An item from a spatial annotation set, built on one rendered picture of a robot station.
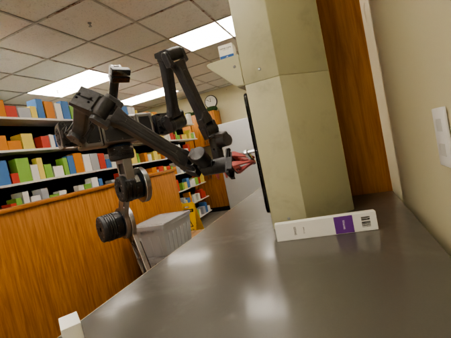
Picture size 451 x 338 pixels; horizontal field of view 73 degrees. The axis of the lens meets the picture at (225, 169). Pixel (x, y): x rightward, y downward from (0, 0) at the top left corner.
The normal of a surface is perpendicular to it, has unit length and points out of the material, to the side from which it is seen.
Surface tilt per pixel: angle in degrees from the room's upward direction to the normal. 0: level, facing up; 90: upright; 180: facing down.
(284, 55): 90
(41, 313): 90
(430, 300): 0
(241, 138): 90
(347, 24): 90
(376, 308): 0
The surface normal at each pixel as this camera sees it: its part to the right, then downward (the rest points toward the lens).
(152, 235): -0.33, 0.22
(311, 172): 0.40, -0.04
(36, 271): 0.92, -0.17
